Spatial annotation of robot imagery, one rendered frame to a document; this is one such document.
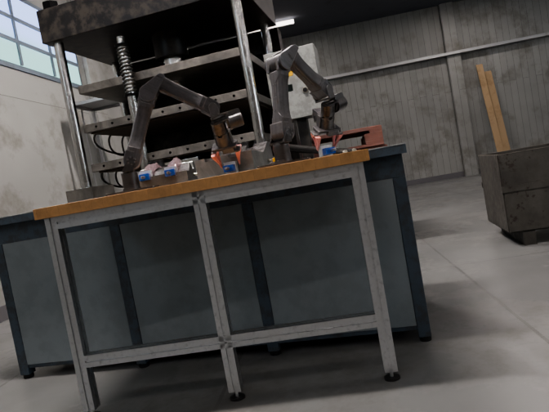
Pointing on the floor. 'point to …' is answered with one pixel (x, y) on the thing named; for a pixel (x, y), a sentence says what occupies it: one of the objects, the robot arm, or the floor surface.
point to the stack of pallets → (369, 141)
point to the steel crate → (517, 190)
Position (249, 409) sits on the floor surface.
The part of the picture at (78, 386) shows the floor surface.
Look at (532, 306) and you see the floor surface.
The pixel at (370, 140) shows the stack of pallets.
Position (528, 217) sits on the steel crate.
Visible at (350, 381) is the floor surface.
